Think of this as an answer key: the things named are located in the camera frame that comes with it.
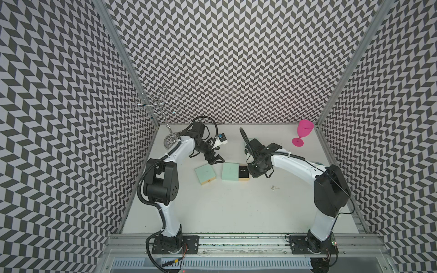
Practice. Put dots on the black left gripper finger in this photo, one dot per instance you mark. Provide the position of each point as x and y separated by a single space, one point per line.
218 159
212 159

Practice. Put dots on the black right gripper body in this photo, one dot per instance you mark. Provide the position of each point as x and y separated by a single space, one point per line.
258 167

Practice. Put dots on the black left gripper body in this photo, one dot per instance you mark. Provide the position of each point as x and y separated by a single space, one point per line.
205 147

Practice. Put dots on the mint green drawer jewelry box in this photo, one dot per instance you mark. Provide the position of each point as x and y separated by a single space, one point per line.
247 142

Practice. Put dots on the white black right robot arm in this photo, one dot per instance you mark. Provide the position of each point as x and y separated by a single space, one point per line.
330 190

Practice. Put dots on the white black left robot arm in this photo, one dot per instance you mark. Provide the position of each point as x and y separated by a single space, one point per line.
159 184

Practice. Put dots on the silver metal jewelry stand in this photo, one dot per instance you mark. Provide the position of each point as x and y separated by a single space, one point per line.
160 106

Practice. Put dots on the pink plastic goblet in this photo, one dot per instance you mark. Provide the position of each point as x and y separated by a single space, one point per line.
305 127

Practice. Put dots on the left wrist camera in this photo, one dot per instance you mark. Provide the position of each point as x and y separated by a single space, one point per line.
220 140

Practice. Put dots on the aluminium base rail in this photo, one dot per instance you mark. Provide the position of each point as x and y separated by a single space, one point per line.
214 244

